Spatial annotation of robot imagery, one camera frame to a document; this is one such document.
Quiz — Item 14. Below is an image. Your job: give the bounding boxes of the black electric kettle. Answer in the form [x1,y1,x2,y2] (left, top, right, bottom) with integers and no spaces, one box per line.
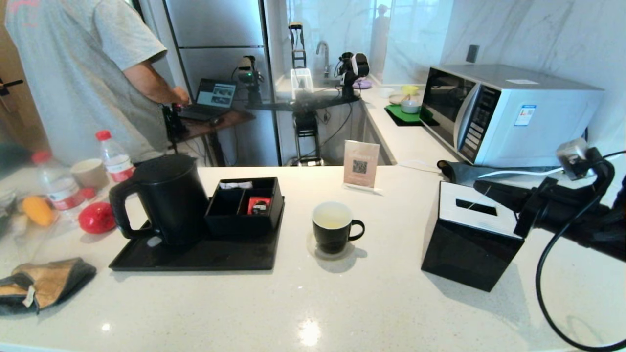
[109,153,210,246]

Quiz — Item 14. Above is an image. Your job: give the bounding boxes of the person's right forearm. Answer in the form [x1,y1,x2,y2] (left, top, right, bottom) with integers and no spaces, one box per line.
[123,63,180,104]

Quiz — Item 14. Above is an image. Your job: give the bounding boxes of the silver microwave oven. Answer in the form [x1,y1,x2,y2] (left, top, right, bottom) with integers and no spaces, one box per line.
[421,64,603,169]

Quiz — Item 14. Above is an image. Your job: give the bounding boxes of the black tissue box white lid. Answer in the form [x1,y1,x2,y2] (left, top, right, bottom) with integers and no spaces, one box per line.
[421,181,525,292]

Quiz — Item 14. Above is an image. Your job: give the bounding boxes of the green placemat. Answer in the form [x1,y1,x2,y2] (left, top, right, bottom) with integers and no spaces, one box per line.
[384,104,433,128]

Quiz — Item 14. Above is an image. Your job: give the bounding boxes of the QR code sign stand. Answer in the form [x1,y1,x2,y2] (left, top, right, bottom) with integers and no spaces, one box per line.
[342,140,383,196]

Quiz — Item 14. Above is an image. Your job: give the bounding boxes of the black mug white inside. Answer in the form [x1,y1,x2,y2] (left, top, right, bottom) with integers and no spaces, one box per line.
[312,201,365,255]

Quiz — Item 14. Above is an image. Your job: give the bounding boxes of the beige round coaster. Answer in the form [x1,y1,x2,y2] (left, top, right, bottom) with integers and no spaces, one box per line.
[307,231,357,261]

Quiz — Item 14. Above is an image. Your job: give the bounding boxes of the chrome sink faucet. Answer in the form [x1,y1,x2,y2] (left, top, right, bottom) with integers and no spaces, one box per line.
[315,41,331,79]

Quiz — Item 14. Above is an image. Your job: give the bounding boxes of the red sachet packet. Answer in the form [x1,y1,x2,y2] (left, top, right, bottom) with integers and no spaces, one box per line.
[247,197,271,216]

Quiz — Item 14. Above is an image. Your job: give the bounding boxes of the black compartment organizer box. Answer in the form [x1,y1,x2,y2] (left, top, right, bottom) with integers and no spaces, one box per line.
[204,177,285,240]

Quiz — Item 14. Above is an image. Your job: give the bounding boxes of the black serving tray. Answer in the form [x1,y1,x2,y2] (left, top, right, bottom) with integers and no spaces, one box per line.
[109,196,285,271]

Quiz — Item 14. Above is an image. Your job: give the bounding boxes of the brown wooden desk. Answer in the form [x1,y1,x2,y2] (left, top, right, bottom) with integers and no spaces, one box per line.
[176,109,256,167]

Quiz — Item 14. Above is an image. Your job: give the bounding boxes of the open laptop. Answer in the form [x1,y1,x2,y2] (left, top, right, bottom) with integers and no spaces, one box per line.
[180,78,238,122]

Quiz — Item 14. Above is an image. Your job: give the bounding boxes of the silver refrigerator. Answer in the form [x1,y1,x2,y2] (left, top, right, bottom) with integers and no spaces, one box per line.
[161,0,282,167]

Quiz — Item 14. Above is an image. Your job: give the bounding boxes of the black teleoperation device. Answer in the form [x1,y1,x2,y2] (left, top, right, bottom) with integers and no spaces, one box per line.
[163,102,189,143]

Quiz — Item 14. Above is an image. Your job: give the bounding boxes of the red ball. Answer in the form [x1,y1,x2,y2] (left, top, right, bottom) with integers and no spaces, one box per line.
[78,201,117,234]

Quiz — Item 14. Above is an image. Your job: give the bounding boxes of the brown paper cup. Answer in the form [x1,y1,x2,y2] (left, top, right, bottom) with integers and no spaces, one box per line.
[70,158,109,190]

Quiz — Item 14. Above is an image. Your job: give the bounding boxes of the person in grey t-shirt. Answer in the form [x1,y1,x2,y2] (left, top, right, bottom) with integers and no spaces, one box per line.
[4,0,190,164]

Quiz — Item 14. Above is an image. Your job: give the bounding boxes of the blurred red-capped water bottle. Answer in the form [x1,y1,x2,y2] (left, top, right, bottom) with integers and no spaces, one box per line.
[32,152,89,223]

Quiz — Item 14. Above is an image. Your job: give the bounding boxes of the brown and black cloth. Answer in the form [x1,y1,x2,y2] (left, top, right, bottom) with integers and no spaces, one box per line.
[0,258,97,316]

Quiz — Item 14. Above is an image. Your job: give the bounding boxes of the orange fruit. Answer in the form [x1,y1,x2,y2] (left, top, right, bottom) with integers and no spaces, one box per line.
[21,196,53,226]

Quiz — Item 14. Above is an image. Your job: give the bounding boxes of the brown wooden door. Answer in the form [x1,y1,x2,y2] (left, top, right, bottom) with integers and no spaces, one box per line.
[0,29,49,154]

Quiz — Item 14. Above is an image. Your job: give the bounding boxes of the white power cable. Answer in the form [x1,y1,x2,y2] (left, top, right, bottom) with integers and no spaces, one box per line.
[478,152,626,179]

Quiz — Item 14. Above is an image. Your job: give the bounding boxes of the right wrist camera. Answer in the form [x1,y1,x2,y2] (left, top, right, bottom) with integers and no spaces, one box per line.
[556,138,591,180]

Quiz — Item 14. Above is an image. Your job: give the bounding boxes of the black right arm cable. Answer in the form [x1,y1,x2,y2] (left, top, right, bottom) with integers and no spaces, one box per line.
[535,147,626,352]

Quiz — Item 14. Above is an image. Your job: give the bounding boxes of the black power cable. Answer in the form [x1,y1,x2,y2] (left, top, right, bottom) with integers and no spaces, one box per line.
[582,128,626,160]

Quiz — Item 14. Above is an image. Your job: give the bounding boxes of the black pedestal table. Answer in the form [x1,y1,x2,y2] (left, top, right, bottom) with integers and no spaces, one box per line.
[247,93,360,167]

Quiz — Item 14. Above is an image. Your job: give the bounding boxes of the camera device green light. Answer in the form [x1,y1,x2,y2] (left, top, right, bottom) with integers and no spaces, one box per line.
[232,56,262,85]

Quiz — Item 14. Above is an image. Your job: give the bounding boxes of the black door handle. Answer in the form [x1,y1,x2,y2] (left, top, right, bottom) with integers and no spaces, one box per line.
[0,78,24,97]

